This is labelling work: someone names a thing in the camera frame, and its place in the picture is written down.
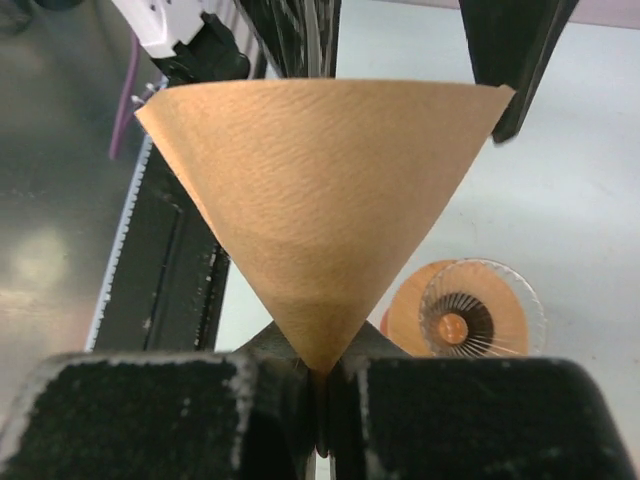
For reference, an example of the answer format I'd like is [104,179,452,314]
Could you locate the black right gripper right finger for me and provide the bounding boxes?
[326,324,635,479]

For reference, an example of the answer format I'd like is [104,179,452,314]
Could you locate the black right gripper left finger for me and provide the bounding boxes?
[1,325,315,479]

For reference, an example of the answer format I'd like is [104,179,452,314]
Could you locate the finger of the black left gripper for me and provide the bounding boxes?
[458,0,578,144]

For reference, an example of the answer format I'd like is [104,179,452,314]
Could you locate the clear glass dripper cone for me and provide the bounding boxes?
[419,258,547,358]

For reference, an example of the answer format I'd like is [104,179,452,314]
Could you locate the brown paper coffee filter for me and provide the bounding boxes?
[137,78,513,375]

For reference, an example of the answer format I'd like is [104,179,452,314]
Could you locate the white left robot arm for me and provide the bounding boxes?
[114,1,577,144]

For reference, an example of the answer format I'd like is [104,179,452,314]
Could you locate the orange glass carafe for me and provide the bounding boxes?
[379,308,390,337]

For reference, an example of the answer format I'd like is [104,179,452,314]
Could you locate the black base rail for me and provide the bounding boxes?
[92,64,279,351]

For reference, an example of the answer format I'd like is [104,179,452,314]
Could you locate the white cable duct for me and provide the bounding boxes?
[84,134,152,351]

